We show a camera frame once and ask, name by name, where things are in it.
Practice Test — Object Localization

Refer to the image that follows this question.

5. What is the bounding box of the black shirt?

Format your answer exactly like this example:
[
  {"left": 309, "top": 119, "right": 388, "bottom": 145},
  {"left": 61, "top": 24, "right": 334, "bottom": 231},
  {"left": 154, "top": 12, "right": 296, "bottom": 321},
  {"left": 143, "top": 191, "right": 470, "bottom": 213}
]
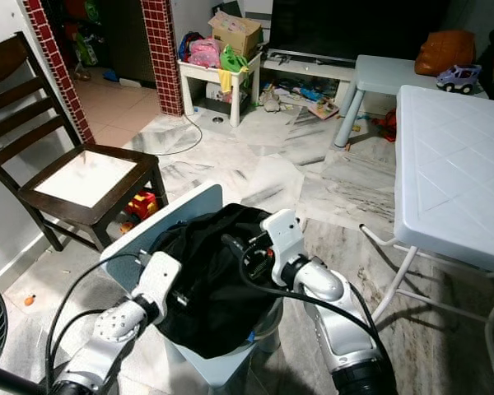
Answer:
[{"left": 148, "top": 204, "right": 285, "bottom": 359}]

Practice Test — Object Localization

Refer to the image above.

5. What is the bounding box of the red toy car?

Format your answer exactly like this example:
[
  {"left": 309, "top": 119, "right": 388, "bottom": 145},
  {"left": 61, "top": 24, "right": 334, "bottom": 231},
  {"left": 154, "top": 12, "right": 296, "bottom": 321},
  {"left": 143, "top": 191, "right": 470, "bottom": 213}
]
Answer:
[{"left": 123, "top": 191, "right": 161, "bottom": 231}]

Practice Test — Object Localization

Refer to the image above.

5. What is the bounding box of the dark wooden chair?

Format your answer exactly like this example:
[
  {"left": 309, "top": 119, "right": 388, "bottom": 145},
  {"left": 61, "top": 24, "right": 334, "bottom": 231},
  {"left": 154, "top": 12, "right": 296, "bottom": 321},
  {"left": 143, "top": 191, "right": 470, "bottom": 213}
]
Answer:
[{"left": 0, "top": 31, "right": 170, "bottom": 252}]

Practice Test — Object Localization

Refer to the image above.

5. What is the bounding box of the grey plush toy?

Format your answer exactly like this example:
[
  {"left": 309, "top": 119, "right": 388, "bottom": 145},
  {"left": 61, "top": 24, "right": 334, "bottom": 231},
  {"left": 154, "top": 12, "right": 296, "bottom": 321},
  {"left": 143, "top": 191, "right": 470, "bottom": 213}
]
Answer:
[{"left": 259, "top": 86, "right": 281, "bottom": 112}]

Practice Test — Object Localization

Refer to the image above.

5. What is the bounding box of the small yellow cloth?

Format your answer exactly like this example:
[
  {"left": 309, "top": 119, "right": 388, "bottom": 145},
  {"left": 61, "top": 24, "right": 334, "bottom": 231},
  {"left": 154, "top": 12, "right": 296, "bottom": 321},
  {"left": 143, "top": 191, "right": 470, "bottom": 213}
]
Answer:
[{"left": 218, "top": 70, "right": 235, "bottom": 94}]

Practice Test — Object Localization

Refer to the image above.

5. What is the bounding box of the red floor toy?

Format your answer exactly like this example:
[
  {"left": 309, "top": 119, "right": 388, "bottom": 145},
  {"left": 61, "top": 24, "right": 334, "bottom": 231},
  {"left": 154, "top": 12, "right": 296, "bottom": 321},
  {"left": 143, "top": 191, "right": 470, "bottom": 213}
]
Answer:
[{"left": 375, "top": 109, "right": 400, "bottom": 142}]

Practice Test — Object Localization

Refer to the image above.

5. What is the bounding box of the white television stand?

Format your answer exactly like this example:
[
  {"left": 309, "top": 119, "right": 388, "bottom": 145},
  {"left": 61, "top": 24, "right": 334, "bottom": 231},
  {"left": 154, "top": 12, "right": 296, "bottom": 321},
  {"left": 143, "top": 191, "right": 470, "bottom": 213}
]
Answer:
[{"left": 262, "top": 49, "right": 363, "bottom": 83}]

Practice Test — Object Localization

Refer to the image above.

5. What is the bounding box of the small white table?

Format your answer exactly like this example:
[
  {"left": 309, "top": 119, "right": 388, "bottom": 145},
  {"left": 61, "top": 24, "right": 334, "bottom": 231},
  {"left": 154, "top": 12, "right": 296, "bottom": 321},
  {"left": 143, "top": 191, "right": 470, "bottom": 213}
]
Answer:
[{"left": 177, "top": 51, "right": 264, "bottom": 128}]

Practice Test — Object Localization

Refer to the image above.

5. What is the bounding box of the pink bag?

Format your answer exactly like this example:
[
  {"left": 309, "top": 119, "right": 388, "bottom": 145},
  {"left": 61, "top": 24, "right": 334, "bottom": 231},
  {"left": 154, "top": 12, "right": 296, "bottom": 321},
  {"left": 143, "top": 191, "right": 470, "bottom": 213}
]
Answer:
[{"left": 185, "top": 37, "right": 223, "bottom": 69}]

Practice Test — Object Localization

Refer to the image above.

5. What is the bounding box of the white folding table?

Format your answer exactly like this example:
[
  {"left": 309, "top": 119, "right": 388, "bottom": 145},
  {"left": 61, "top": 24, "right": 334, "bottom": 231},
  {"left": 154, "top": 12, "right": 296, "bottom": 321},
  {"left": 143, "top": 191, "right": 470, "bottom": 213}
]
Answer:
[{"left": 361, "top": 85, "right": 494, "bottom": 388}]

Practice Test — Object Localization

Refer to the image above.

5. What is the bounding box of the cardboard box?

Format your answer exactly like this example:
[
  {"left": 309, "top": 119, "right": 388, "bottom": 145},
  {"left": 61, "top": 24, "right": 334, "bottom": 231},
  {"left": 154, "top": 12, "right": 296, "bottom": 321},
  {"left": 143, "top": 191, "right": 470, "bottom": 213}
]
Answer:
[{"left": 210, "top": 10, "right": 264, "bottom": 58}]

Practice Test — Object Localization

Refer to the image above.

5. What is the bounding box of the red brick pillar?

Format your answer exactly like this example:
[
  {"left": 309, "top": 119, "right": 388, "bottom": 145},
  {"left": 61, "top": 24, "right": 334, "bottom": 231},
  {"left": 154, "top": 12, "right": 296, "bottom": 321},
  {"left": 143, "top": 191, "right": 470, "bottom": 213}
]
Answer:
[
  {"left": 142, "top": 0, "right": 184, "bottom": 118},
  {"left": 21, "top": 0, "right": 96, "bottom": 147}
]

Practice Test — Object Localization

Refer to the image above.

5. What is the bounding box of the pale grey small table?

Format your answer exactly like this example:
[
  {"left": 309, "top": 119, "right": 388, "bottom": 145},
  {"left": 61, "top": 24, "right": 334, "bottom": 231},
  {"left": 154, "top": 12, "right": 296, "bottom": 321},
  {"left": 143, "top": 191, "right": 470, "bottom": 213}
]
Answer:
[{"left": 333, "top": 55, "right": 441, "bottom": 149}]

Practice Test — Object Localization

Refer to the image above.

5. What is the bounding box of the black television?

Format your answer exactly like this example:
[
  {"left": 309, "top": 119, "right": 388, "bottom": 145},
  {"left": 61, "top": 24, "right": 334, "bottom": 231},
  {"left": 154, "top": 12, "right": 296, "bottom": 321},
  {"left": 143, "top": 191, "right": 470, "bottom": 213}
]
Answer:
[{"left": 268, "top": 0, "right": 454, "bottom": 63}]

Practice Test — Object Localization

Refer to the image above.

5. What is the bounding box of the purple toy car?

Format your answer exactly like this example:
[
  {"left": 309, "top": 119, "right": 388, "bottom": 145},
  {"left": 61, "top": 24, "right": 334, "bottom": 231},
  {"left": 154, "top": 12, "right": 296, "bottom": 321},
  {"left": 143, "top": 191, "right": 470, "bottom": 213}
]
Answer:
[{"left": 436, "top": 64, "right": 484, "bottom": 94}]

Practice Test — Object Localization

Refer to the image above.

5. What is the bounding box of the orange bag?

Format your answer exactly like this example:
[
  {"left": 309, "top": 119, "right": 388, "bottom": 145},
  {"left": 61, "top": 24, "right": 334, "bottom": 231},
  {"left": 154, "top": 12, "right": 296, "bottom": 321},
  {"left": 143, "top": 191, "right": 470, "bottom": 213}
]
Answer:
[{"left": 414, "top": 30, "right": 477, "bottom": 77}]

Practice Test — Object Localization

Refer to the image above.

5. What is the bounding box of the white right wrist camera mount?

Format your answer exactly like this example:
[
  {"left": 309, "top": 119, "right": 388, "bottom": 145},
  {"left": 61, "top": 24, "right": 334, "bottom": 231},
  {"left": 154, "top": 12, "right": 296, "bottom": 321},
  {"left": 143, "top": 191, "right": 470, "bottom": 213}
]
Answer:
[{"left": 259, "top": 208, "right": 307, "bottom": 277}]

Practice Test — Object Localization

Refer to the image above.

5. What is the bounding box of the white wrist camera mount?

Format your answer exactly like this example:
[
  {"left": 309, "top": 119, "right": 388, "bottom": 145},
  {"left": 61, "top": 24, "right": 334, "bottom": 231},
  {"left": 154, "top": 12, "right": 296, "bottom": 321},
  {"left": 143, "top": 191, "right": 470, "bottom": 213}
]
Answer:
[
  {"left": 259, "top": 208, "right": 307, "bottom": 277},
  {"left": 136, "top": 251, "right": 186, "bottom": 309}
]

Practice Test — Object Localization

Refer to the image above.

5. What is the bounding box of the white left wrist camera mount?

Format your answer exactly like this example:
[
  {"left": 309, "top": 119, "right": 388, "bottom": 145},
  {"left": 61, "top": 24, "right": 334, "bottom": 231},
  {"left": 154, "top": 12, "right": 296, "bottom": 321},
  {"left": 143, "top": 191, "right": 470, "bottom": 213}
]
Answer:
[{"left": 136, "top": 251, "right": 186, "bottom": 309}]

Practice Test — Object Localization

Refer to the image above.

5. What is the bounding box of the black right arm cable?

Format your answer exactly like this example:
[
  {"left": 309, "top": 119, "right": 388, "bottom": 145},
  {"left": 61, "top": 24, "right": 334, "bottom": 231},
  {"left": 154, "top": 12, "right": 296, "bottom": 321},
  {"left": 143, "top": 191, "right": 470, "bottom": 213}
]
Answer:
[{"left": 221, "top": 235, "right": 380, "bottom": 346}]

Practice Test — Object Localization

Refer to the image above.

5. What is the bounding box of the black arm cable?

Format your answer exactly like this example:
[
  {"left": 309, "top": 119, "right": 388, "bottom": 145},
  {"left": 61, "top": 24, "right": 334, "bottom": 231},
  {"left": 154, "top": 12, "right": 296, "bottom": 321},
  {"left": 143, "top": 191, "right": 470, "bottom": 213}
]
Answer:
[
  {"left": 58, "top": 309, "right": 116, "bottom": 379},
  {"left": 43, "top": 255, "right": 145, "bottom": 388},
  {"left": 221, "top": 235, "right": 380, "bottom": 346}
]

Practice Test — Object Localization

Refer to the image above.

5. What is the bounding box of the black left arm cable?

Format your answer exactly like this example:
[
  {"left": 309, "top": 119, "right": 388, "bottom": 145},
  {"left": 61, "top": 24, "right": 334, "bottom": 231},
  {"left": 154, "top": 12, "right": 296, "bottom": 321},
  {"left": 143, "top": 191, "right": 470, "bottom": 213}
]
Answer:
[
  {"left": 43, "top": 255, "right": 145, "bottom": 388},
  {"left": 58, "top": 309, "right": 116, "bottom": 379}
]

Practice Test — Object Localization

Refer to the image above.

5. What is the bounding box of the black floor cable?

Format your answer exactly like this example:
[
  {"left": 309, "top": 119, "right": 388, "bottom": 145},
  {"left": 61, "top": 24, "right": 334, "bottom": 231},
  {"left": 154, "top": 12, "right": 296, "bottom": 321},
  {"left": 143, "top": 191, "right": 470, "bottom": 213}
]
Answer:
[{"left": 136, "top": 115, "right": 203, "bottom": 157}]

